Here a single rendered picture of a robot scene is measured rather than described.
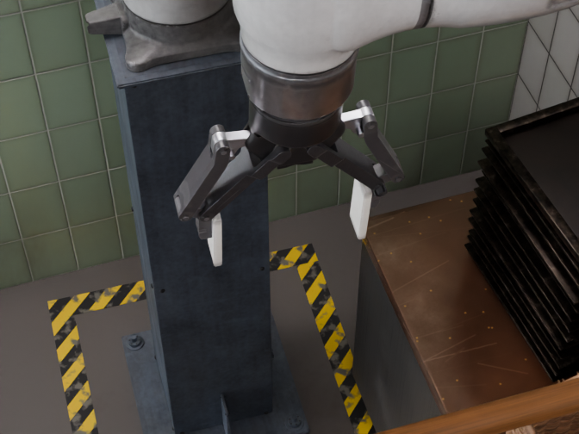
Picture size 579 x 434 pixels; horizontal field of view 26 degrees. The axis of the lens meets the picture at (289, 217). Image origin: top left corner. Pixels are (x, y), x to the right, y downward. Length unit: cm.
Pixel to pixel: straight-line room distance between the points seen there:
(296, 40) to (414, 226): 123
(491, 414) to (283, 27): 46
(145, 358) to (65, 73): 64
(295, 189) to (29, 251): 59
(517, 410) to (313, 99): 39
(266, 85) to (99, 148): 158
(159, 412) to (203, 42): 102
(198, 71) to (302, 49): 85
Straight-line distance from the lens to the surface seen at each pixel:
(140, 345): 264
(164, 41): 173
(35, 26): 226
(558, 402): 120
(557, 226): 173
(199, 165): 105
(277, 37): 88
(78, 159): 252
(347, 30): 88
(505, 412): 118
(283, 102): 94
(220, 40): 174
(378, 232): 208
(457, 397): 191
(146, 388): 258
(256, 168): 104
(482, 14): 91
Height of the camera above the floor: 221
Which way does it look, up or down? 51 degrees down
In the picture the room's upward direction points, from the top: straight up
